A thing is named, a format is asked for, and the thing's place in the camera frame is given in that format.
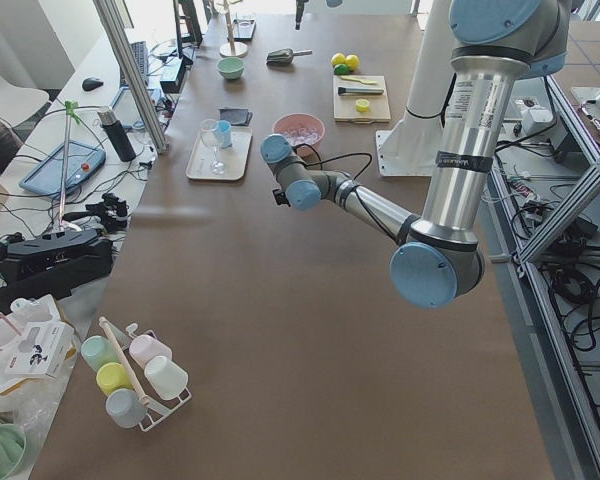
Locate green cup in rack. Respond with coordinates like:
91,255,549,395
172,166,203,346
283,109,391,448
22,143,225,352
80,335,118,372

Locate metal ice scoop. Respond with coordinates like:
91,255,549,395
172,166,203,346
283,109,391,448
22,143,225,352
266,48,313,65

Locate yellow plastic knife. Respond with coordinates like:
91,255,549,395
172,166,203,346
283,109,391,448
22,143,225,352
339,75,379,85

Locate blue teach pendant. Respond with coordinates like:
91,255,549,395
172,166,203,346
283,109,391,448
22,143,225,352
19,140,106,198

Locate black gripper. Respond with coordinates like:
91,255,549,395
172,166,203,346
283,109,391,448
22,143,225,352
295,0,306,30
272,189,289,206

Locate black computer mouse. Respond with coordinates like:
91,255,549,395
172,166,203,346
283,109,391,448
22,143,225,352
81,77,104,92

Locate black thermos bottle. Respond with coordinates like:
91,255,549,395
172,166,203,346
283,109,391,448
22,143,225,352
97,106,136,162

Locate mint green bowl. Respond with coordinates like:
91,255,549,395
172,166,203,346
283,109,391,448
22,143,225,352
217,56,244,80

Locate beige plastic tray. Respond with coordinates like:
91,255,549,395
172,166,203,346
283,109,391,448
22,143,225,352
185,126,252,181

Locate wooden rack handle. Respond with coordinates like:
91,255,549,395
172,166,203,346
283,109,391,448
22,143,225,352
98,316,150,406

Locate wooden cutting board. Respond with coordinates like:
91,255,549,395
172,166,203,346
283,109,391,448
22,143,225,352
333,75,391,124

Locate pink bowl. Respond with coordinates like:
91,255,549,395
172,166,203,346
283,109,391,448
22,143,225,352
272,113,326,150

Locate clear plastic ice cubes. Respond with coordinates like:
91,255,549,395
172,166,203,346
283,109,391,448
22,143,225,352
279,124,322,147

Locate black keyboard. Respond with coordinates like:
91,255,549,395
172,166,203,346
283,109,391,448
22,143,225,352
129,41,149,85

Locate dark grey folded cloth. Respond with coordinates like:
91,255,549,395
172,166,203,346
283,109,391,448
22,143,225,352
219,108,253,126

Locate white cup rack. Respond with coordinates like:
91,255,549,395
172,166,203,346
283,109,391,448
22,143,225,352
125,323,194,433

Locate white cardboard box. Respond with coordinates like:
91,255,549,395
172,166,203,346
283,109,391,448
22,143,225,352
4,321,74,379

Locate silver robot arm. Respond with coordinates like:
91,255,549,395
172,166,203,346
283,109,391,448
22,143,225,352
295,0,343,30
260,1,573,308

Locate yellow citrus squeezer cap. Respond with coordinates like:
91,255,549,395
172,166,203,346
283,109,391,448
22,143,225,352
355,99,370,112

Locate light blue cup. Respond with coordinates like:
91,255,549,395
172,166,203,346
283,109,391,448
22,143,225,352
217,120,232,149

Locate aluminium frame post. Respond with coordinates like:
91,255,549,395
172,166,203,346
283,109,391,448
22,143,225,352
93,0,168,154

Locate pink cup in rack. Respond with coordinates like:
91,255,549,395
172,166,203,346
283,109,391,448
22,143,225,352
129,334,172,368

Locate black bag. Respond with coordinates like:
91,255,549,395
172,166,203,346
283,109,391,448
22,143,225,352
0,229,113,313

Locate yellow cup in rack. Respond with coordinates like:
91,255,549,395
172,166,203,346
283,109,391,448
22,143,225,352
96,362,132,396

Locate yellow lemon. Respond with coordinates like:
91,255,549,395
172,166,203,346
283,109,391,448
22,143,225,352
331,52,346,67

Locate green lime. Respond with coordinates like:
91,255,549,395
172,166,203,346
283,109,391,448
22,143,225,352
345,54,360,71

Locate white cup in rack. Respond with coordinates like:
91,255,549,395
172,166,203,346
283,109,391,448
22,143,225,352
144,355,189,400

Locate clear wine glass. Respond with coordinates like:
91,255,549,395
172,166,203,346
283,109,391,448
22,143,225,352
200,119,226,175

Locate grey-blue cup in rack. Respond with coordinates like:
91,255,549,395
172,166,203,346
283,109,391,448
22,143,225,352
105,388,147,429

